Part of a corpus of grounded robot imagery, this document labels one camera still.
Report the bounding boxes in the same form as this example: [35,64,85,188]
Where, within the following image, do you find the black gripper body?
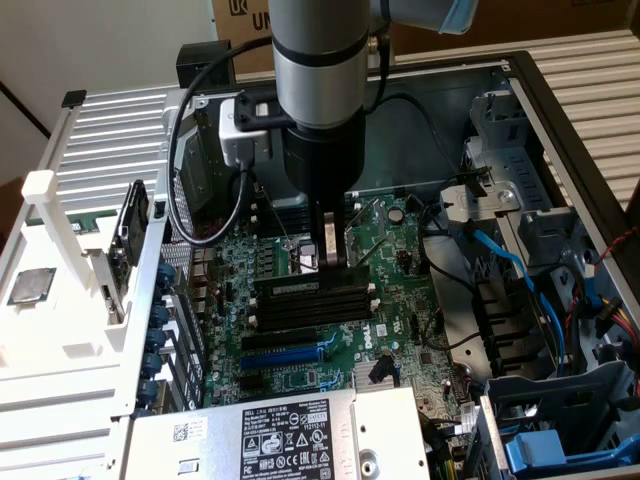
[282,112,367,211]

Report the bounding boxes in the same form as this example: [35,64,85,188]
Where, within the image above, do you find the dark ram stick white label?
[252,263,372,302]

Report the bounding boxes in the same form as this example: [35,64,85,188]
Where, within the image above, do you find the black ram slot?
[251,192,361,211]
[254,198,361,217]
[251,202,362,224]
[248,282,377,309]
[255,304,377,335]
[254,209,361,236]
[248,297,381,324]
[254,290,376,315]

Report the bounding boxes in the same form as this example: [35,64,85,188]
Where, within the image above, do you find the green ram stick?
[27,209,120,235]

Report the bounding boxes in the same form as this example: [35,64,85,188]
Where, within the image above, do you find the cpu socket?
[279,233,321,277]

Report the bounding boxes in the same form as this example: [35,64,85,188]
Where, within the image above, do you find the open metal socket cover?
[344,197,390,267]

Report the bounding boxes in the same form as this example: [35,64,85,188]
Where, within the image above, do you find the open metal pc case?
[119,49,640,480]

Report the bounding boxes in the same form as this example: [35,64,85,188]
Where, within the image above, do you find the green dell motherboard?
[199,192,481,451]

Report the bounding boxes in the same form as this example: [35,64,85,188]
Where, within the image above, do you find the long black expansion slot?
[241,327,320,352]

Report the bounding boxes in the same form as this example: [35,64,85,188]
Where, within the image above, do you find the blue expansion slot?
[238,344,325,372]

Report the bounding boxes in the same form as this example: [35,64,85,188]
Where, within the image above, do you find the black rear fan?
[177,99,224,214]

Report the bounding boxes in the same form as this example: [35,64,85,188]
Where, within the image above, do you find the silver chipset heatsink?
[352,355,402,390]

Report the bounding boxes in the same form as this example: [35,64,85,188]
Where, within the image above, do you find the small black box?
[176,42,235,87]

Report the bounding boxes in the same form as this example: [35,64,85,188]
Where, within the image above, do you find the printed cardboard box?
[212,0,275,76]

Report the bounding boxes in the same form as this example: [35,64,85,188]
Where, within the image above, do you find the perforated metal drive cage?
[462,92,554,211]

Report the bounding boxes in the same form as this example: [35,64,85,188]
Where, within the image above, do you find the black disk drive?
[115,179,152,264]

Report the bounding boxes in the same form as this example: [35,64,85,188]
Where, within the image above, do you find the plain cardboard box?
[389,0,640,54]

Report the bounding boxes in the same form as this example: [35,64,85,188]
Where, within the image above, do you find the grey power supply black label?
[119,384,432,480]

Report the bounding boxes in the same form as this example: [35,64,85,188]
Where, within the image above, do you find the grey metal disk bay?
[479,359,640,480]

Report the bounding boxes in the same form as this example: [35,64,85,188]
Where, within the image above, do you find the blue plastic disk caddy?
[502,428,640,477]

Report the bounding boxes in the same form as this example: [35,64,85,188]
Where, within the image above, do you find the white plastic parts rack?
[0,169,132,371]

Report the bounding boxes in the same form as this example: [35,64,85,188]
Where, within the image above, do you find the silver cpu chip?
[7,267,57,305]

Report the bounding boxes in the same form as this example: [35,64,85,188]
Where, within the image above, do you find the thin wire locking lever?
[347,232,389,267]
[253,180,294,249]

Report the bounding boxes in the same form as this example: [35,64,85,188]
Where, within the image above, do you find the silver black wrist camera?
[218,89,296,169]

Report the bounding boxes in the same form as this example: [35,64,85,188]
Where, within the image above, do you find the thick black camera cable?
[167,34,275,247]

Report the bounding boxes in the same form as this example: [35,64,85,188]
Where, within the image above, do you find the black power cable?
[417,199,481,297]

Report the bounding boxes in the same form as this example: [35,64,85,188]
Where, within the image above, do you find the thick black arching cable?
[364,92,464,176]

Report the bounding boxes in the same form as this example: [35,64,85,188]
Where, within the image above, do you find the black gripper connector cable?
[367,32,394,115]

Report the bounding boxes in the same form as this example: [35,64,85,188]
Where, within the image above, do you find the blue sata wire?
[464,219,571,371]
[579,257,611,314]

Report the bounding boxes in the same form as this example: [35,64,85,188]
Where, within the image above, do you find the graphics card silver bracket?
[79,232,132,325]

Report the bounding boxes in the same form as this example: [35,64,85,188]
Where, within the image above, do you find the yellow green wire bundle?
[422,414,481,480]

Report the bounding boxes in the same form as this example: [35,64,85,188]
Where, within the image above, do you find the red black twisted wire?
[597,224,640,261]

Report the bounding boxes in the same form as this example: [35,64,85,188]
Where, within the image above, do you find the red yellow power wires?
[597,294,640,344]

